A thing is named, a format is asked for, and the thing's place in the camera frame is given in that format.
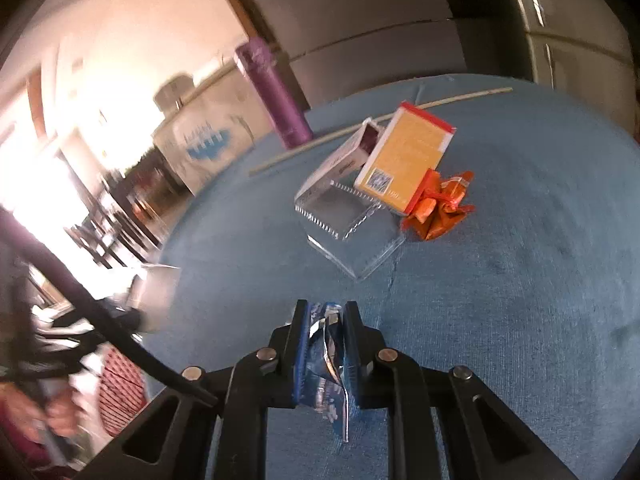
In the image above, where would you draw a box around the yellow box with red edges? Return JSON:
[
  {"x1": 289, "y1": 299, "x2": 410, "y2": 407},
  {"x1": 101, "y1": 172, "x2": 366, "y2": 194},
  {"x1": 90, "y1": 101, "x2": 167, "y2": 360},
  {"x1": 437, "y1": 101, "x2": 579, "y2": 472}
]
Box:
[{"x1": 354, "y1": 101, "x2": 457, "y2": 217}]

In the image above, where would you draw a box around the thin wooden stick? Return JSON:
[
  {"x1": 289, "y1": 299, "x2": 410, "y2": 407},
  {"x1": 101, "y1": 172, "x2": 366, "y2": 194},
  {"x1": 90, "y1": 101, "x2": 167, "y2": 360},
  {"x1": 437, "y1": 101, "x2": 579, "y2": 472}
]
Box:
[{"x1": 248, "y1": 87, "x2": 514, "y2": 176}]

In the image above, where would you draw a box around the black cable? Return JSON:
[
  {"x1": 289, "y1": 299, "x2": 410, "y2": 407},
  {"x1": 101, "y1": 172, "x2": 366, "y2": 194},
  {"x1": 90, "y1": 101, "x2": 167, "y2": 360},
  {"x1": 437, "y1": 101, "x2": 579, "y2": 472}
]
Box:
[{"x1": 0, "y1": 207, "x2": 218, "y2": 403}]

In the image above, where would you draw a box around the blue foil wrapper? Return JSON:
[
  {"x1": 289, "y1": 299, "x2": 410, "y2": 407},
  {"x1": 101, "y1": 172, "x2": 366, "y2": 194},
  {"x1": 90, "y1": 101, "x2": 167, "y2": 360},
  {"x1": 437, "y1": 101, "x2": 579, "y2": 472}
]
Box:
[{"x1": 300, "y1": 301, "x2": 354, "y2": 444}]

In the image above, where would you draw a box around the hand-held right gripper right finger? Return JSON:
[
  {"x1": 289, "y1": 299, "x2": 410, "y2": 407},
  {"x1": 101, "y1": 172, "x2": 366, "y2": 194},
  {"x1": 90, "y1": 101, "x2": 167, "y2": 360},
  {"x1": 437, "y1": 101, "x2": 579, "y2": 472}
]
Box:
[{"x1": 342, "y1": 300, "x2": 581, "y2": 480}]

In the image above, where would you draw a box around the refrigerator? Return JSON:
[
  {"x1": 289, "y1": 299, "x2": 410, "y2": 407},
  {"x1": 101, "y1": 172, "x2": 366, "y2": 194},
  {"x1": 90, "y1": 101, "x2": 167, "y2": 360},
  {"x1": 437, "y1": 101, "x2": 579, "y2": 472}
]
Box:
[{"x1": 500, "y1": 0, "x2": 636, "y2": 111}]

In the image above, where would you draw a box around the orange plastic wrapper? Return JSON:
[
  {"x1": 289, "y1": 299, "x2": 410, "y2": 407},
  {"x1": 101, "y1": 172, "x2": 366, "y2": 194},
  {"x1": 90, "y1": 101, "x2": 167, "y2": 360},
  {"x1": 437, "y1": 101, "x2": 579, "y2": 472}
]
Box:
[{"x1": 402, "y1": 170, "x2": 476, "y2": 241}]

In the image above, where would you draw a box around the blue tablecloth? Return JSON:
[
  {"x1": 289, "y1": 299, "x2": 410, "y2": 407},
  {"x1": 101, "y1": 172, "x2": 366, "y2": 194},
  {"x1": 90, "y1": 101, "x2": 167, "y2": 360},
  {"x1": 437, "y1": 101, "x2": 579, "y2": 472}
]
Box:
[{"x1": 135, "y1": 74, "x2": 640, "y2": 480}]

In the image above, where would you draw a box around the red plastic basket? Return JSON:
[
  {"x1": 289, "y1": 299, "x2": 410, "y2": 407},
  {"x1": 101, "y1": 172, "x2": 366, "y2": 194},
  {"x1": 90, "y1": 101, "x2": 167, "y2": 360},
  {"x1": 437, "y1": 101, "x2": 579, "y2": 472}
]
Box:
[{"x1": 97, "y1": 345, "x2": 151, "y2": 436}]

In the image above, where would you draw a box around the purple thermos bottle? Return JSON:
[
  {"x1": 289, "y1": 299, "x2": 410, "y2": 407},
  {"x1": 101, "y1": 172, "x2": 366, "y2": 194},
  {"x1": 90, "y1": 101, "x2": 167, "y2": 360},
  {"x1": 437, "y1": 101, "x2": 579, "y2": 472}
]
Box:
[{"x1": 234, "y1": 37, "x2": 315, "y2": 150}]

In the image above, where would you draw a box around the dark wooden chair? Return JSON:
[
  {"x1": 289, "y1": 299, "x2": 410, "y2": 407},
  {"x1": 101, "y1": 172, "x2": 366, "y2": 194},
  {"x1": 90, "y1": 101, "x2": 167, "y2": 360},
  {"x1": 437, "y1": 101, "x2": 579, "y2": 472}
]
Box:
[{"x1": 65, "y1": 210, "x2": 161, "y2": 268}]

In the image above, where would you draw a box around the dark wooden table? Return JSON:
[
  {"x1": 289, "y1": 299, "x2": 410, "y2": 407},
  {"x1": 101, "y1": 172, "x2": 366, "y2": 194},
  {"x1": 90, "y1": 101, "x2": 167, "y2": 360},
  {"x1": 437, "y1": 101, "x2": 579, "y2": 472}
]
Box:
[{"x1": 107, "y1": 145, "x2": 191, "y2": 246}]

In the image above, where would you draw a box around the white chest freezer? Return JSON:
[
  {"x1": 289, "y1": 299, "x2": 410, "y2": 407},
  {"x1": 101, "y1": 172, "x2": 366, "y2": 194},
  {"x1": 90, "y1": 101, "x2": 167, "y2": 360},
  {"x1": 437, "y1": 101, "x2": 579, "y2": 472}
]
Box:
[{"x1": 152, "y1": 67, "x2": 273, "y2": 196}]

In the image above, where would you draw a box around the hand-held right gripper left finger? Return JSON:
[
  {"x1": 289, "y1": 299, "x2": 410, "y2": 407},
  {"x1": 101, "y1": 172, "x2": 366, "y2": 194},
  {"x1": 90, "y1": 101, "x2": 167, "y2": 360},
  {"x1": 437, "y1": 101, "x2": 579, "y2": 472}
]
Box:
[{"x1": 75, "y1": 300, "x2": 311, "y2": 480}]

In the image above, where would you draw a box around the white medicine box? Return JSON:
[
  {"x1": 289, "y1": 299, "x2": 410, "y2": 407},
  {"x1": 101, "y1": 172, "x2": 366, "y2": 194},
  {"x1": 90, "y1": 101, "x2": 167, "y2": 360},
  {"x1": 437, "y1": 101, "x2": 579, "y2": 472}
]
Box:
[{"x1": 312, "y1": 117, "x2": 386, "y2": 184}]

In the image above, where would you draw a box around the clear plastic box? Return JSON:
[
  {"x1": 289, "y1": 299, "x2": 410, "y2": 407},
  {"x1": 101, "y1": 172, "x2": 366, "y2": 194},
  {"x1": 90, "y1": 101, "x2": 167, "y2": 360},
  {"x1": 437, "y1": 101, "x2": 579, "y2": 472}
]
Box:
[{"x1": 294, "y1": 177, "x2": 407, "y2": 281}]

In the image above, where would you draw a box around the person's left hand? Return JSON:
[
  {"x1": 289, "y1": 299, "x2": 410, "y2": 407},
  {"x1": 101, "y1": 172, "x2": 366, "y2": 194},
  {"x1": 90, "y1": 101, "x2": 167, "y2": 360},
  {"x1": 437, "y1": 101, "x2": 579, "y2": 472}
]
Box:
[{"x1": 0, "y1": 382, "x2": 88, "y2": 461}]

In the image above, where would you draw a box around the grey cabinet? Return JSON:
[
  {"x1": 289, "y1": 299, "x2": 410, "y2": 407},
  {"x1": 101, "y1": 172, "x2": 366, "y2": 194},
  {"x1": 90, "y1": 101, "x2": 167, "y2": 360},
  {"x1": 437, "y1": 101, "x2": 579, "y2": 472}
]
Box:
[{"x1": 230, "y1": 0, "x2": 531, "y2": 111}]

